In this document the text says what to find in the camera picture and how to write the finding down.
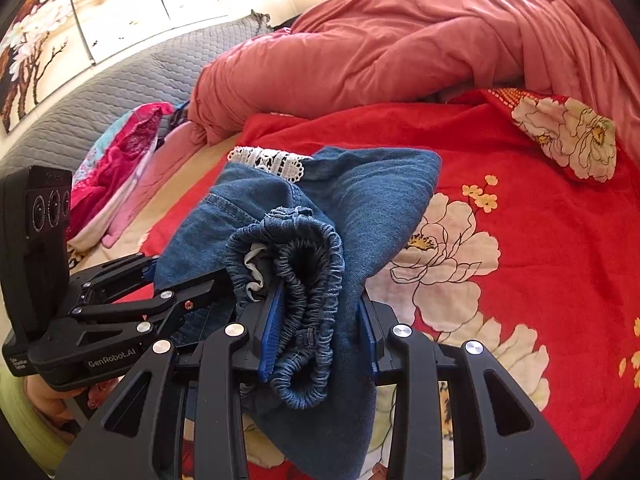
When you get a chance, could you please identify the left hand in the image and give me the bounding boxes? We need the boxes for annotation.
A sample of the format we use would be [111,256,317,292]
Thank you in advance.
[25,375,119,428]

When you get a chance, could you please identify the pink floral pillow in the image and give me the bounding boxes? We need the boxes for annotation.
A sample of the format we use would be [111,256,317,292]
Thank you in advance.
[66,102,174,252]

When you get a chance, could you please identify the salmon pink duvet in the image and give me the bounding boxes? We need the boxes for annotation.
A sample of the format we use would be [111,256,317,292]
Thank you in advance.
[189,0,639,156]

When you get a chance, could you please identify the black camera box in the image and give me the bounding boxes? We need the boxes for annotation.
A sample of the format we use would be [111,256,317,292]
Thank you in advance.
[1,165,72,377]

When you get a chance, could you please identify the blue denim pants lace trim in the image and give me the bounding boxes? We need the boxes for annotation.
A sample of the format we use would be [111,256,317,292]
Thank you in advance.
[154,146,440,479]

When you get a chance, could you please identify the right hand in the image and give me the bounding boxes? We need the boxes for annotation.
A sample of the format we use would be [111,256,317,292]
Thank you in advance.
[369,463,387,480]

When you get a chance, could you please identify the grey quilted headboard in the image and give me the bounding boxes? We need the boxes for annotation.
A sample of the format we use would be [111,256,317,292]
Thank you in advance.
[1,11,271,176]

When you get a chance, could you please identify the blossom wall art panels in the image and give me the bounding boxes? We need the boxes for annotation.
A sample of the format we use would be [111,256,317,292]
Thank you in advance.
[1,0,318,133]

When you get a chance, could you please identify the plain pink pillow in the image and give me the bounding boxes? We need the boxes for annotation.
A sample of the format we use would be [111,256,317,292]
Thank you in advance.
[102,122,206,248]

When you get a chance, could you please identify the red floral blanket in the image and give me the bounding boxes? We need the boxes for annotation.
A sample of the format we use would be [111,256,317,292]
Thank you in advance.
[112,86,640,480]

